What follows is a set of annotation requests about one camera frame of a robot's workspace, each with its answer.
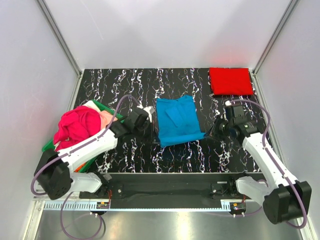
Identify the red folded t shirt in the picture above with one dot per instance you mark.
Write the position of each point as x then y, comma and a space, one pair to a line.
230, 81

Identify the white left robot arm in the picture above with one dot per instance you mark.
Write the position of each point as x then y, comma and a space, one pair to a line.
56, 171

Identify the magenta t shirt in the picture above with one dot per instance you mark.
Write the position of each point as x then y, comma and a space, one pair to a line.
76, 126

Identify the blue t shirt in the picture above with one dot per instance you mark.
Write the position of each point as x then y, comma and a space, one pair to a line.
177, 121

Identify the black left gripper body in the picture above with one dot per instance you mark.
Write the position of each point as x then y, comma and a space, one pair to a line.
145, 130

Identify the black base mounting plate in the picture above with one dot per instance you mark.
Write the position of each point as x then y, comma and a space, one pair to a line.
125, 185

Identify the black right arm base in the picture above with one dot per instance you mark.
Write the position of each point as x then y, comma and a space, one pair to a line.
226, 190

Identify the aluminium frame rail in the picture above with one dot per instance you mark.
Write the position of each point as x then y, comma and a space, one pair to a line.
59, 191

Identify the white slotted cable duct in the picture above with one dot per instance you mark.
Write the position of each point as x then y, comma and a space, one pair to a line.
99, 205

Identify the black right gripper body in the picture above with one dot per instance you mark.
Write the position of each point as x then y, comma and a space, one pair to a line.
223, 129

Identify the green plastic basket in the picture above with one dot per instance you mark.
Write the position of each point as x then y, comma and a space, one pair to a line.
84, 151

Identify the light pink t shirt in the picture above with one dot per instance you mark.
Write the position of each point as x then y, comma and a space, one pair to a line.
105, 118

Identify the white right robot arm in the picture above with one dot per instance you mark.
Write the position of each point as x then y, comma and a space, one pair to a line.
281, 195

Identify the orange t shirt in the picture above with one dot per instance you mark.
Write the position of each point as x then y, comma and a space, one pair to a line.
80, 168

